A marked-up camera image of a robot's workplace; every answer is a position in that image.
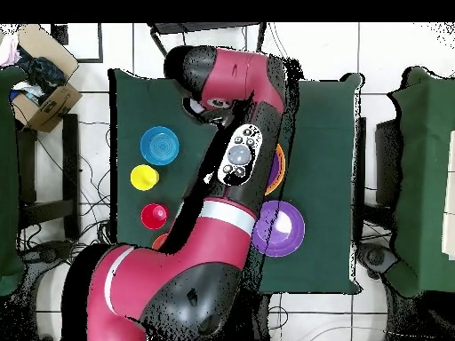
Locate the tangle of floor cables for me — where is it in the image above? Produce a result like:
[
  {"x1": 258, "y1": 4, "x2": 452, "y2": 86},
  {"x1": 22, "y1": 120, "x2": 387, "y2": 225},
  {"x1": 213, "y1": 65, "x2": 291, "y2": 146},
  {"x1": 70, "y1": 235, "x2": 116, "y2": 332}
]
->
[{"x1": 17, "y1": 116, "x2": 115, "y2": 271}]

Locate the black floor device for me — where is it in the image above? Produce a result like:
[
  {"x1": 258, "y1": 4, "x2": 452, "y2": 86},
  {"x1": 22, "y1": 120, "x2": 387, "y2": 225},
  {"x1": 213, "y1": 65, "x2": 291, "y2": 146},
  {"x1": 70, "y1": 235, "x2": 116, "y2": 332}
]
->
[{"x1": 20, "y1": 239, "x2": 76, "y2": 266}]

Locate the dark green tablecloth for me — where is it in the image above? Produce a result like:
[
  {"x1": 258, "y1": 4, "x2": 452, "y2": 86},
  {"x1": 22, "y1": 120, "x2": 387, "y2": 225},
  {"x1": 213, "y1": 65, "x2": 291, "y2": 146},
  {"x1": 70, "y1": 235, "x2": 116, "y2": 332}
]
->
[{"x1": 108, "y1": 67, "x2": 365, "y2": 295}]

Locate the yellow plastic cup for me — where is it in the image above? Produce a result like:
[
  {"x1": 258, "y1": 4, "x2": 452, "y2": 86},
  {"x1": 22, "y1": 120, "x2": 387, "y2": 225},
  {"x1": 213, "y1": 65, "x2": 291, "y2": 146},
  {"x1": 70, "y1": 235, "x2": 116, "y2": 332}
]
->
[{"x1": 130, "y1": 163, "x2": 160, "y2": 192}]

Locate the red plastic cup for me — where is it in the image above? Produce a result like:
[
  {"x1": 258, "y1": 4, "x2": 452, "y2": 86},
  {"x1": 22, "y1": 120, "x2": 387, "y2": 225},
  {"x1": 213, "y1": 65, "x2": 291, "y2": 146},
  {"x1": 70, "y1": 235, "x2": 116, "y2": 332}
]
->
[{"x1": 140, "y1": 202, "x2": 169, "y2": 231}]

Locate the large orange plastic bowl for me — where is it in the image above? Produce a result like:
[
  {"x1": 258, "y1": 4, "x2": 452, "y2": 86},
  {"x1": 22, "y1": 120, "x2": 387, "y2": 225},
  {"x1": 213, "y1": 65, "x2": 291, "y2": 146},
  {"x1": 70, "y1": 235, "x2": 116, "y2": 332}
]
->
[{"x1": 264, "y1": 142, "x2": 287, "y2": 197}]

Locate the green cloth covered table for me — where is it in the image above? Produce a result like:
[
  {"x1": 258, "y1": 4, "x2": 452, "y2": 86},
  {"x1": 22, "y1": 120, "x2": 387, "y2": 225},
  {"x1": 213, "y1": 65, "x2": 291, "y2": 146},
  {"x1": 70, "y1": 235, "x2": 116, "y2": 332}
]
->
[
  {"x1": 0, "y1": 66, "x2": 28, "y2": 297},
  {"x1": 386, "y1": 66, "x2": 455, "y2": 298}
]

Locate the black floor frame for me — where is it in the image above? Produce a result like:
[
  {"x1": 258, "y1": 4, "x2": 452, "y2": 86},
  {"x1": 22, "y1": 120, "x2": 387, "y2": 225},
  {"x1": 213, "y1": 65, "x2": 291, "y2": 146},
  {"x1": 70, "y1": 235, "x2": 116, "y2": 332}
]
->
[{"x1": 50, "y1": 22, "x2": 104, "y2": 64}]

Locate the black stand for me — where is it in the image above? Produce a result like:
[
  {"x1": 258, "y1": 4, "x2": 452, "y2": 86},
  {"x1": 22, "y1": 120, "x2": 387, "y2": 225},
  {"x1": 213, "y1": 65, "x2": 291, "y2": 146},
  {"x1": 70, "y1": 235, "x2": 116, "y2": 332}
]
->
[{"x1": 374, "y1": 118, "x2": 404, "y2": 209}]

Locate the blue plastic bowl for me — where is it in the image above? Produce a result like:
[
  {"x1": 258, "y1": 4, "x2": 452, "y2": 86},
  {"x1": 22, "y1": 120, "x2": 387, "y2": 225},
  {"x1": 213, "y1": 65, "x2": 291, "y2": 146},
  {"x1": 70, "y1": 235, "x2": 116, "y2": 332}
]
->
[{"x1": 140, "y1": 125, "x2": 180, "y2": 167}]

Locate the cardboard box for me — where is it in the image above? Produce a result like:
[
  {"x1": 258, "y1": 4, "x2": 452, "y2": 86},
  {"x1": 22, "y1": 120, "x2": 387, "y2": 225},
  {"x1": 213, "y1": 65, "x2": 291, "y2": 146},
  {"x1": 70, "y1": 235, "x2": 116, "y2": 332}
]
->
[{"x1": 10, "y1": 23, "x2": 84, "y2": 133}]

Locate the pile of clothes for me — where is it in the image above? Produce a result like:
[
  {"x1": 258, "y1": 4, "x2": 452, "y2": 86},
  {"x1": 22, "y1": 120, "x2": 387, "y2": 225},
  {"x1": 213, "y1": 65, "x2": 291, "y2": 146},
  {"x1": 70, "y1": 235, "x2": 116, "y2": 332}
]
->
[{"x1": 0, "y1": 33, "x2": 68, "y2": 106}]

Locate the white panel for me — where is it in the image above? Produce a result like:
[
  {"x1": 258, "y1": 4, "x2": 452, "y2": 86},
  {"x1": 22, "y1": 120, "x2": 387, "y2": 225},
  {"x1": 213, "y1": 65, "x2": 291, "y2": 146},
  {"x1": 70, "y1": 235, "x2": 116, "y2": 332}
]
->
[{"x1": 441, "y1": 130, "x2": 455, "y2": 261}]

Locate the grey round floor foot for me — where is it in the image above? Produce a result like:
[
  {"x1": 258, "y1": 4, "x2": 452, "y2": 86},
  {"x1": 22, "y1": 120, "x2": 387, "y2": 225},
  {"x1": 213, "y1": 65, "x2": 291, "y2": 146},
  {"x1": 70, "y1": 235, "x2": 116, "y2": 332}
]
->
[{"x1": 356, "y1": 242, "x2": 399, "y2": 280}]

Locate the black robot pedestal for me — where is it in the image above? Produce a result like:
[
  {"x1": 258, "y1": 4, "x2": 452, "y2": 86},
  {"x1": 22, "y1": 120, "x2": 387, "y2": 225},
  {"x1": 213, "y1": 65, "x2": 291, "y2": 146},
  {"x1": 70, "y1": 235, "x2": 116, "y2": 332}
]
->
[{"x1": 248, "y1": 292, "x2": 273, "y2": 341}]

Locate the black metal frame table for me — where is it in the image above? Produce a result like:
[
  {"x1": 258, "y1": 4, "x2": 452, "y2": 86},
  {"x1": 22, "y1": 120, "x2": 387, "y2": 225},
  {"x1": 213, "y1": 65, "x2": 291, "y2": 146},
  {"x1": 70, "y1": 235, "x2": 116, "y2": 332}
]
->
[{"x1": 147, "y1": 21, "x2": 267, "y2": 58}]

